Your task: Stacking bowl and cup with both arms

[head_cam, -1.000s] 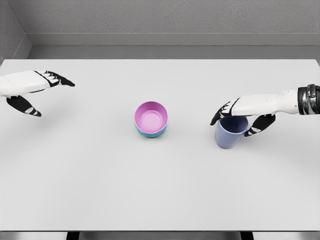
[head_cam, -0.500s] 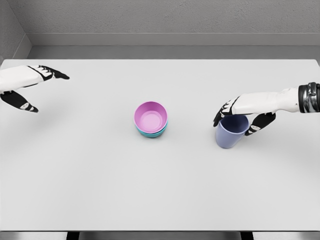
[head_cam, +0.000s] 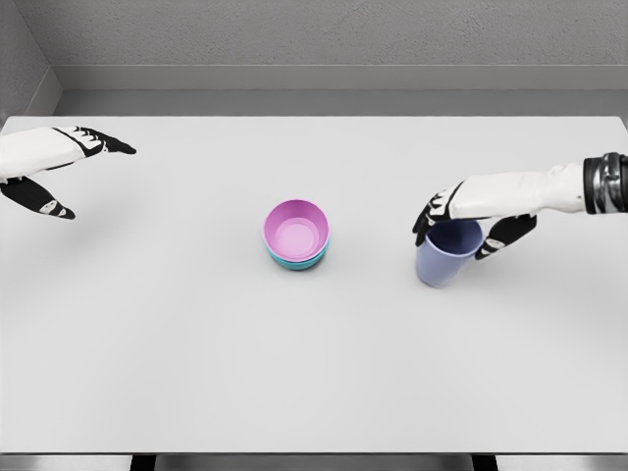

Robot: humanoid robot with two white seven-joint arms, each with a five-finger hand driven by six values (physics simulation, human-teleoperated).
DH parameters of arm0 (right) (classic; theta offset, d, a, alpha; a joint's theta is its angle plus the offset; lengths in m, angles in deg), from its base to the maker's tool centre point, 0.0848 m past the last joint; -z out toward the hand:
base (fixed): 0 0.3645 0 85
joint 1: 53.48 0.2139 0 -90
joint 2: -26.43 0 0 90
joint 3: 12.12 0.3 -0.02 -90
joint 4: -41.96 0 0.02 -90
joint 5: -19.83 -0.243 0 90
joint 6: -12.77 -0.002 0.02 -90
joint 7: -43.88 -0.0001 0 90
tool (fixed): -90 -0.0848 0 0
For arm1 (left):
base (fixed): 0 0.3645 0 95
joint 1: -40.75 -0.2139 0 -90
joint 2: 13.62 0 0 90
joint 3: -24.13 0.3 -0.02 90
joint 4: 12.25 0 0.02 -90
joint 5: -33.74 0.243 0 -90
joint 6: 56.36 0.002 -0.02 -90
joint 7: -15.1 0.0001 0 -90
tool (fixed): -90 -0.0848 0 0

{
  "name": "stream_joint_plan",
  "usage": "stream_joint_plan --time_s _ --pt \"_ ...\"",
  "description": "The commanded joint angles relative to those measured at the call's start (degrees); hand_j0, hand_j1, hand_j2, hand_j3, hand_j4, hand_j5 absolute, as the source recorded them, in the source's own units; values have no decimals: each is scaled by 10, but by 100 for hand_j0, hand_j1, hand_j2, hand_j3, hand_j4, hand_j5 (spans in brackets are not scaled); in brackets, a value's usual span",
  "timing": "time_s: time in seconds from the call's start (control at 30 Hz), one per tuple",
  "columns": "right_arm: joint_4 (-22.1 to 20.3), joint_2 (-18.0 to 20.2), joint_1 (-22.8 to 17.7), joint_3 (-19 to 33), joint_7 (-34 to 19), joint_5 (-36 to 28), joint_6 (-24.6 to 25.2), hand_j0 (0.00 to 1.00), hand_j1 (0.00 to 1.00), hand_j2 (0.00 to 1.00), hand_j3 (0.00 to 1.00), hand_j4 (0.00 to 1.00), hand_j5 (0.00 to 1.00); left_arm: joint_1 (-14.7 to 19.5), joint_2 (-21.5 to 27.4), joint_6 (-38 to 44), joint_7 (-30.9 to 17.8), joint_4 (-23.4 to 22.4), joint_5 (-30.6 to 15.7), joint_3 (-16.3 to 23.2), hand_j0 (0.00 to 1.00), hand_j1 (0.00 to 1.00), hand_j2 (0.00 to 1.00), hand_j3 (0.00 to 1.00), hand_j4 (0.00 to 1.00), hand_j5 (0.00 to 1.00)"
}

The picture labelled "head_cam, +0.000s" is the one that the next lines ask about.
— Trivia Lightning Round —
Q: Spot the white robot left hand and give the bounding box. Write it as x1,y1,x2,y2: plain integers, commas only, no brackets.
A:
0,126,138,222

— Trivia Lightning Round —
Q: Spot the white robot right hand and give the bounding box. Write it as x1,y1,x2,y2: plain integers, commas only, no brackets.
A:
411,171,545,262

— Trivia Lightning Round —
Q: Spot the lavender plastic cup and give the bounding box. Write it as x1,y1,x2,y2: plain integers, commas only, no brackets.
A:
415,219,485,289

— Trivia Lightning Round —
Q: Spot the pink plastic bowl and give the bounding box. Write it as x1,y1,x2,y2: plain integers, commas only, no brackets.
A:
262,198,332,262

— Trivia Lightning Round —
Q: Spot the teal plastic bowl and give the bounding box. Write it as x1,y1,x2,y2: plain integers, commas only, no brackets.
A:
265,234,332,273

